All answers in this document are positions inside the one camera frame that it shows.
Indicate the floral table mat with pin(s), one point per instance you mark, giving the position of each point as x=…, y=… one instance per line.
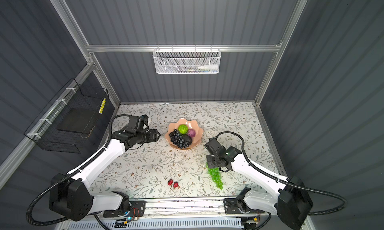
x=144, y=171

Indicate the white marker in basket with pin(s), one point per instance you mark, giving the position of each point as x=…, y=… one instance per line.
x=214, y=67

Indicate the dark avocado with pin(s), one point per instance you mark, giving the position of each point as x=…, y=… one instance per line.
x=187, y=139

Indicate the pink faceted fruit bowl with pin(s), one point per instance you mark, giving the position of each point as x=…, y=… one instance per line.
x=192, y=124

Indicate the bright green round fruit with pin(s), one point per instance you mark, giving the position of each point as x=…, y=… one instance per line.
x=183, y=129

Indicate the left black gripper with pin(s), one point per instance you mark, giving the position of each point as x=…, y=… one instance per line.
x=153, y=135

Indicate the white wire mesh basket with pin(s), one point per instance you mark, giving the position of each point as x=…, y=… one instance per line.
x=185, y=60

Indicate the black wire basket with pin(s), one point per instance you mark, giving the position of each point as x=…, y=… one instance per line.
x=70, y=121

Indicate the red cherry pair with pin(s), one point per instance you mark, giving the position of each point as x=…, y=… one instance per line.
x=173, y=184

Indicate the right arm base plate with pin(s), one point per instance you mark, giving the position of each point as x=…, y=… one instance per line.
x=231, y=208

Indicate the aluminium front rail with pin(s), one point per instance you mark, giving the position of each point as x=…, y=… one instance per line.
x=186, y=206

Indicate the green grape bunch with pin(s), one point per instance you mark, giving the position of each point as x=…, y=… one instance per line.
x=215, y=175

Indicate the dark purple grape bunch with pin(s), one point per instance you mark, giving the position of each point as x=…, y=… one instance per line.
x=176, y=139

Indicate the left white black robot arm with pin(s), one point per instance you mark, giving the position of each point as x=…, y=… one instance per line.
x=71, y=195

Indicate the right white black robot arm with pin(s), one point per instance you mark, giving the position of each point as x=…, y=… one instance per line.
x=290, y=205

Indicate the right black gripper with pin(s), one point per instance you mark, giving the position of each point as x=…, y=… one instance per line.
x=208, y=160

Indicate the purple round fruit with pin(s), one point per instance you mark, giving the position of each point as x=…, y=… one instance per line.
x=191, y=133

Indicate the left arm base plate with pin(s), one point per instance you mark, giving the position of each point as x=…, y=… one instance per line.
x=136, y=207

